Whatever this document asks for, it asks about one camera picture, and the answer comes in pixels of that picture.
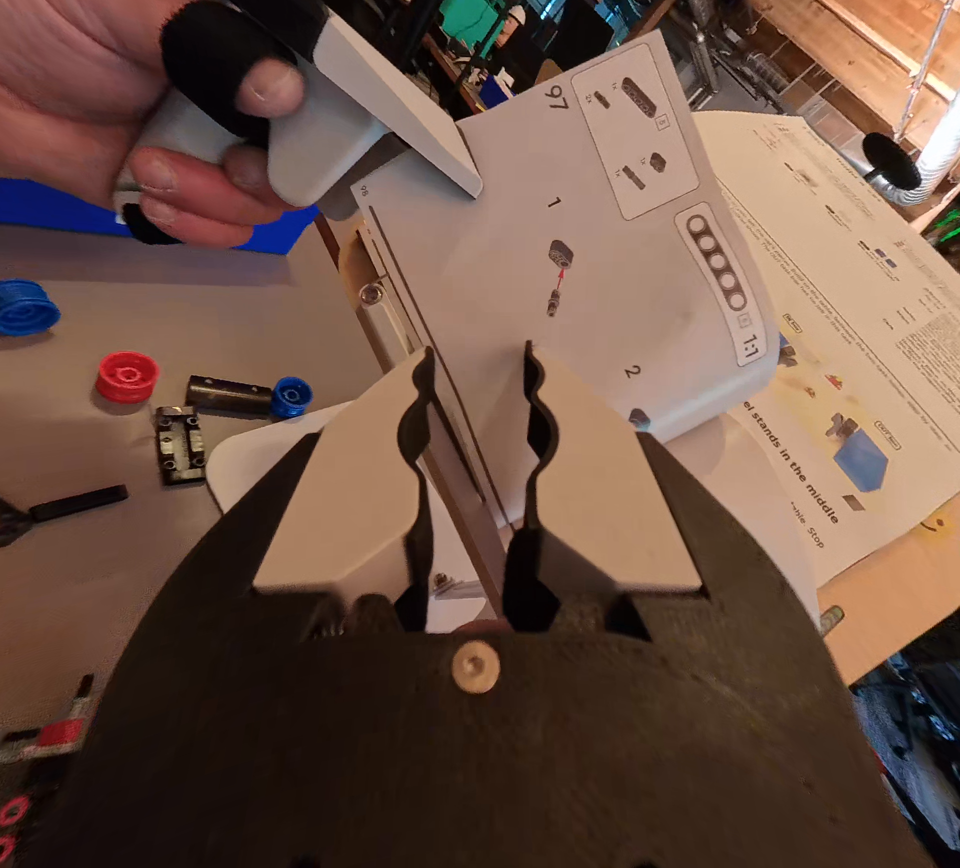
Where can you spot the black toy brick frame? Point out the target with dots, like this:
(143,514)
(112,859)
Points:
(180,444)

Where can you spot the light wooden board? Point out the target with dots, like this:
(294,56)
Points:
(885,598)

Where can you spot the large blue toy wheel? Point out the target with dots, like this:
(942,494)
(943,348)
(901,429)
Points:
(26,309)

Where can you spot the black toy beam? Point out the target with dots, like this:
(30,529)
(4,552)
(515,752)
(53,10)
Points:
(79,501)

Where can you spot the red and grey toy part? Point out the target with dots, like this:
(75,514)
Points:
(45,733)

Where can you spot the large printed instruction sheet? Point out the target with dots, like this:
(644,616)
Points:
(862,358)

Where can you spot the small blue toy wheel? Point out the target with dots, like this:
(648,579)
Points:
(292,397)

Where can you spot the toy building instruction booklet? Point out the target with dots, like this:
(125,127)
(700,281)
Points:
(525,246)

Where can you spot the person's left hand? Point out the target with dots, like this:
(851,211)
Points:
(67,58)

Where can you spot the black toy axle connector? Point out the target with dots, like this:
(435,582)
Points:
(225,394)

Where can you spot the silver air duct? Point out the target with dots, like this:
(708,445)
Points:
(939,163)

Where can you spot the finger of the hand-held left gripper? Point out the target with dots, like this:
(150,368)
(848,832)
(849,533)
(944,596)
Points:
(397,103)

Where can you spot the red toy wheel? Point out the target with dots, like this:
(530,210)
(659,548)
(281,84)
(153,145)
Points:
(127,377)

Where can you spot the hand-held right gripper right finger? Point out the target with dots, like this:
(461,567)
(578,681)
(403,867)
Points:
(615,508)

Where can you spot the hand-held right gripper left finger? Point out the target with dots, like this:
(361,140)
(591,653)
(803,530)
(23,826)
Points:
(337,508)

